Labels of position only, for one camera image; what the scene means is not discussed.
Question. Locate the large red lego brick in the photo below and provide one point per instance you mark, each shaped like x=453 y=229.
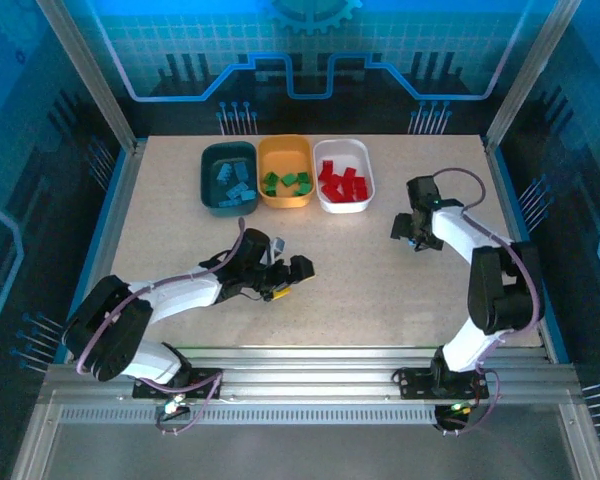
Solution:
x=330 y=189

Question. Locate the orange plastic container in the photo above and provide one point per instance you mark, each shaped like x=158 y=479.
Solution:
x=285 y=155

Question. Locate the wide aluminium frame rail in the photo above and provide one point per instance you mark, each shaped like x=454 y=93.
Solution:
x=305 y=375

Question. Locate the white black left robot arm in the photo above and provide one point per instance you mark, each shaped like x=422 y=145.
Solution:
x=180 y=295

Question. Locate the aluminium table side rail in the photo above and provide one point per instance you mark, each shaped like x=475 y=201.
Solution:
x=489 y=147
x=110 y=250

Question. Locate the green lego brick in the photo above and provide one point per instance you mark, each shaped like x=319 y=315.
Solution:
x=270 y=190
x=303 y=189
x=304 y=177
x=271 y=178
x=289 y=179

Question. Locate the dark teal plastic container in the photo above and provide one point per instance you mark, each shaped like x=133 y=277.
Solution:
x=210 y=170

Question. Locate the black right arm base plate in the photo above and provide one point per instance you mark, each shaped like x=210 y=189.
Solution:
x=415 y=382

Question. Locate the small lit circuit board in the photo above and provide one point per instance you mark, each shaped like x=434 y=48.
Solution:
x=457 y=407
x=174 y=403

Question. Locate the aluminium frame post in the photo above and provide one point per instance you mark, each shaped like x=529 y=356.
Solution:
x=530 y=65
x=85 y=65

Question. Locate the small blue lego brick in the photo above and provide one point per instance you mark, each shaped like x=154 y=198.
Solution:
x=249 y=195

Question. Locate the long blue lego brick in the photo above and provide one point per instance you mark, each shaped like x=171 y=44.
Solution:
x=224 y=172
x=241 y=171
x=236 y=190
x=227 y=203

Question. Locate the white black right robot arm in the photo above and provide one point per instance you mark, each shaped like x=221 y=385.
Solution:
x=460 y=230

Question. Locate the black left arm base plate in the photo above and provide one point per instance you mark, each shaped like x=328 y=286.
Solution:
x=207 y=377

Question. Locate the blue table side strip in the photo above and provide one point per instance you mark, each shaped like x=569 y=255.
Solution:
x=95 y=250

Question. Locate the white plastic container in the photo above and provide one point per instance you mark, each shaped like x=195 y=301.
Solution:
x=345 y=150

